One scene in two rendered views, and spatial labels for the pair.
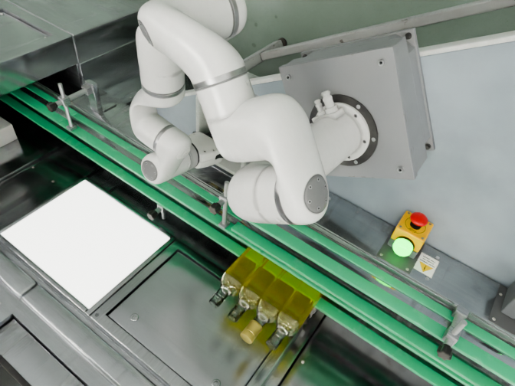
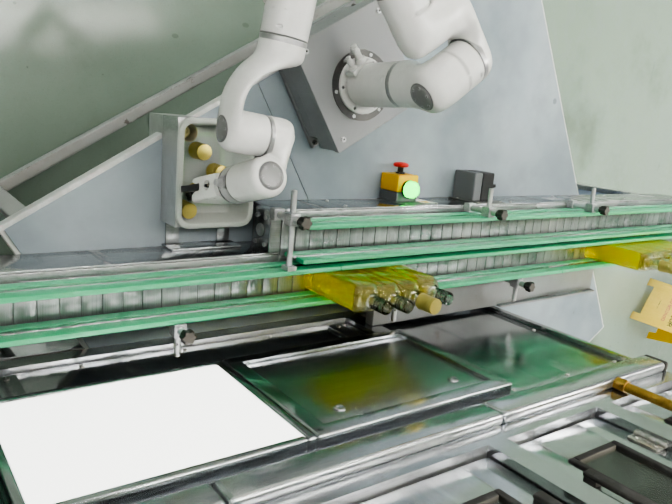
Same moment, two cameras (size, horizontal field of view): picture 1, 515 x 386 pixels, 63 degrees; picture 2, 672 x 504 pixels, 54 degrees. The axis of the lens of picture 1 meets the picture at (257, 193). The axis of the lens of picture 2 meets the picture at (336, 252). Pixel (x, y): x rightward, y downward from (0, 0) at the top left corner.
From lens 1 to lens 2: 1.38 m
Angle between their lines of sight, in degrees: 65
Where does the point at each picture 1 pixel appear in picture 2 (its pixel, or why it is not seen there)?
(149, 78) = (304, 20)
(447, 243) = not seen: hidden behind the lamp
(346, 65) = (353, 22)
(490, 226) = (429, 148)
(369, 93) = (375, 40)
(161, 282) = (290, 383)
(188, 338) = (389, 382)
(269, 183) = (466, 48)
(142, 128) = (250, 120)
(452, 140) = not seen: hidden behind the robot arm
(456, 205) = (408, 144)
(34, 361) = not seen: outside the picture
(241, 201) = (454, 75)
